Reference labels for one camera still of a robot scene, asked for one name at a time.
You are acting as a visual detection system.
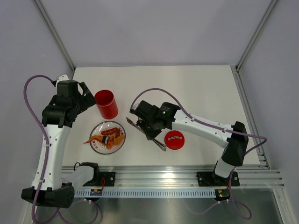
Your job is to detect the stainless steel tongs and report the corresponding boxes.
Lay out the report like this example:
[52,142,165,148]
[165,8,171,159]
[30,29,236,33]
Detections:
[126,117,166,152]

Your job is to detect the black seaweed sushi roll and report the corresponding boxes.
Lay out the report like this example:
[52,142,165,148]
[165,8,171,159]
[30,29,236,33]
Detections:
[101,136,110,145]

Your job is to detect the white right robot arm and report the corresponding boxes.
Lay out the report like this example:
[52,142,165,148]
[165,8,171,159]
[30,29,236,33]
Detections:
[126,100,249,185]

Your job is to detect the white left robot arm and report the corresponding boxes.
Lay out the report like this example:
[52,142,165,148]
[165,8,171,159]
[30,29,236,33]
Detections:
[21,80,101,208]

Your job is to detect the red cylindrical lunch container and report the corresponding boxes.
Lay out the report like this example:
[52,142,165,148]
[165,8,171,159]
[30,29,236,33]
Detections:
[94,90,118,119]

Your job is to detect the red round lid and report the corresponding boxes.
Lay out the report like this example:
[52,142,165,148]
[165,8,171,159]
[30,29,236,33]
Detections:
[164,130,185,150]

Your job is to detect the breaded fried chicken nugget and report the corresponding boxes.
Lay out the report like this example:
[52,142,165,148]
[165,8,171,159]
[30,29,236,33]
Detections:
[114,135,125,146]

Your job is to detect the red grilled sausage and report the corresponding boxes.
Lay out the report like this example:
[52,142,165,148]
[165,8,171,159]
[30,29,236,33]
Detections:
[100,127,119,136]

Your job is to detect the orange fried chicken wing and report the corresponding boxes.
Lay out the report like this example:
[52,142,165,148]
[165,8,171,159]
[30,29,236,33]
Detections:
[85,135,103,144]

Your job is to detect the white plate with red print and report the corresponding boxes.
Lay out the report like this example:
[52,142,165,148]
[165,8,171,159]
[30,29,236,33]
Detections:
[85,121,126,154]

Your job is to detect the aluminium front rail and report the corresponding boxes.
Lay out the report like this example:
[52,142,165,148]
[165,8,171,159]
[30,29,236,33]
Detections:
[31,166,285,189]

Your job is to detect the aluminium rail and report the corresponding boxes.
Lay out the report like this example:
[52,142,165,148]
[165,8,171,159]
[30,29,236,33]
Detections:
[230,65,271,169]
[31,166,285,189]

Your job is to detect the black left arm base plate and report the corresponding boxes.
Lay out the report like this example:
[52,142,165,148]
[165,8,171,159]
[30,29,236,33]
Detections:
[83,171,116,187]

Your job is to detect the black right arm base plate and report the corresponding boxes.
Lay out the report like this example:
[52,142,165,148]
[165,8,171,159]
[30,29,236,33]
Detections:
[196,171,240,187]

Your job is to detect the white slotted cable duct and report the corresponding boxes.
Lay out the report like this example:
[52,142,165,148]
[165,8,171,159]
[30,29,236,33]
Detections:
[75,189,216,198]

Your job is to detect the aluminium left frame post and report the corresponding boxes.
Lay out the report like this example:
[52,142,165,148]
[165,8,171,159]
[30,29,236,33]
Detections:
[32,0,76,74]

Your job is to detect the aluminium frame post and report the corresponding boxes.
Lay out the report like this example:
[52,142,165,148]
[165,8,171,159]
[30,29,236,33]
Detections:
[235,0,280,72]
[32,0,76,74]

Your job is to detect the aluminium right side rail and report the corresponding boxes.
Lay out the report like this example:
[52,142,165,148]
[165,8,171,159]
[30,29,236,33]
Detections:
[230,65,271,169]

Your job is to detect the aluminium right frame post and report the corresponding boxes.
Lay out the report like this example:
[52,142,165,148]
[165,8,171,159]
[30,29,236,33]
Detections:
[235,0,280,72]

